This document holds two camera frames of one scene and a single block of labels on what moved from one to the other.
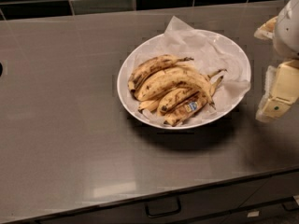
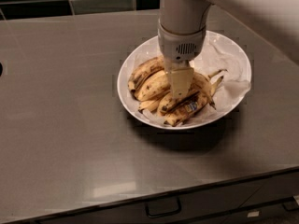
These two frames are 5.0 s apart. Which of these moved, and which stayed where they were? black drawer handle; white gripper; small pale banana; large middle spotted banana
Moved: white gripper
Stayed: large middle spotted banana; black drawer handle; small pale banana
